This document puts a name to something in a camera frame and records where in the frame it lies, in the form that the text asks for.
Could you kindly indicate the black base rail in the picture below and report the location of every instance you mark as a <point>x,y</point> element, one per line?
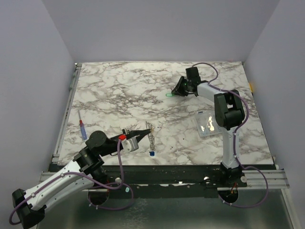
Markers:
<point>173,181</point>

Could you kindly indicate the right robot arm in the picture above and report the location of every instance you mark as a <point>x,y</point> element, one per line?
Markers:
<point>229,115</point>

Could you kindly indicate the blue red screwdriver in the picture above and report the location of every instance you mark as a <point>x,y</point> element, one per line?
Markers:
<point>82,128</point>

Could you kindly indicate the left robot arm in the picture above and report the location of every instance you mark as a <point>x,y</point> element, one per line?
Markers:
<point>85,171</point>

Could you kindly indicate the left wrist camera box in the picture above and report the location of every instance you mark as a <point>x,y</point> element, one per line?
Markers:
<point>130,145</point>

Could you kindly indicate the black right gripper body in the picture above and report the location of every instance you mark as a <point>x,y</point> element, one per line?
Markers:
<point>185,86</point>

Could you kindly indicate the clear plastic parts box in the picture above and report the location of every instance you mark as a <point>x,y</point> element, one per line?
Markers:
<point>206,124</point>

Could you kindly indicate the aluminium frame rail left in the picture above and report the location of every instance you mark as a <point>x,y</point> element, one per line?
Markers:
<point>72,90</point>

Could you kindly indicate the aluminium frame rail front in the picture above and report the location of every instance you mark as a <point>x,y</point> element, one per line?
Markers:
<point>276,179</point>

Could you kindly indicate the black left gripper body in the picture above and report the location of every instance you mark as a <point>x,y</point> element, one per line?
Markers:
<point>114,147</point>

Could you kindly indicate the aluminium frame rail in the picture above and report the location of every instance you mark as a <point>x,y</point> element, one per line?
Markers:
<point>72,90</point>
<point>276,179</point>

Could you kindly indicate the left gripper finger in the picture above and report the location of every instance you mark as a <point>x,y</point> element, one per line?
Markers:
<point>139,136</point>
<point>134,132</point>

